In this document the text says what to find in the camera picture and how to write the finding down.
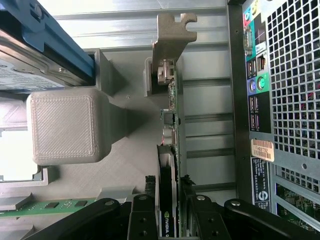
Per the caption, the hard disk with blue bracket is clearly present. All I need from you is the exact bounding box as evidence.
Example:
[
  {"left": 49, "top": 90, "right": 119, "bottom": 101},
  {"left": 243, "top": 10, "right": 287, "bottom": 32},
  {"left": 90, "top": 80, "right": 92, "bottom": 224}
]
[{"left": 0, "top": 0, "right": 97, "bottom": 95}]

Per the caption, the green RAM stick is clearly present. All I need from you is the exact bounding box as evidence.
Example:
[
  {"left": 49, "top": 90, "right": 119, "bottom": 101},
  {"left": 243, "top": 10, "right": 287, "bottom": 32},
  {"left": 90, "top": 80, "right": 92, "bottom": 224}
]
[{"left": 0, "top": 196, "right": 99, "bottom": 219}]

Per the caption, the grey plastic parts rack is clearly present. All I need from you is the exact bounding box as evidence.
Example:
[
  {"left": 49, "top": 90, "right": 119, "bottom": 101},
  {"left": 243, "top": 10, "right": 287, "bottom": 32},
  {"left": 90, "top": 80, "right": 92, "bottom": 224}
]
[{"left": 0, "top": 48, "right": 186, "bottom": 240}]

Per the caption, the black open PC case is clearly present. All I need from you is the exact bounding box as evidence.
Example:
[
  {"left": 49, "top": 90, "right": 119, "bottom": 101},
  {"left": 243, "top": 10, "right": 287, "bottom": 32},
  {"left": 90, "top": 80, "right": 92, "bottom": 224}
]
[{"left": 226, "top": 0, "right": 320, "bottom": 240}]

